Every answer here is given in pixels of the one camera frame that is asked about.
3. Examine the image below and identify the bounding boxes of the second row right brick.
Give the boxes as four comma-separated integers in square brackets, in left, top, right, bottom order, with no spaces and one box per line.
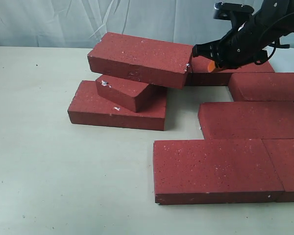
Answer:
[228,72,294,101]

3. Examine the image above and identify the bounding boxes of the chipped top brick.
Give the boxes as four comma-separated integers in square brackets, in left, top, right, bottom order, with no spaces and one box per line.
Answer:
[87,32,193,89]

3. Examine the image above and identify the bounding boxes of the third row red brick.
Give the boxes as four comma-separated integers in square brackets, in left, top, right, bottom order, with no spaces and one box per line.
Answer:
[198,101,294,140]

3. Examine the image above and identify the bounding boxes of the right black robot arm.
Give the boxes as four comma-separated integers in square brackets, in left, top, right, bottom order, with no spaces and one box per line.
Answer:
[192,0,294,72]

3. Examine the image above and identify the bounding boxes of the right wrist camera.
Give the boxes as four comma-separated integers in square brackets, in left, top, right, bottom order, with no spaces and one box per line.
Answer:
[213,2,254,20]

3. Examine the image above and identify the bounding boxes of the white backdrop cloth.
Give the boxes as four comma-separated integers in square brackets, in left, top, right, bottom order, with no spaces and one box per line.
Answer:
[0,0,294,49]

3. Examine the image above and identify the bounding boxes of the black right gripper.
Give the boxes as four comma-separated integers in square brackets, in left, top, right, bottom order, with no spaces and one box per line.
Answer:
[192,9,284,72]

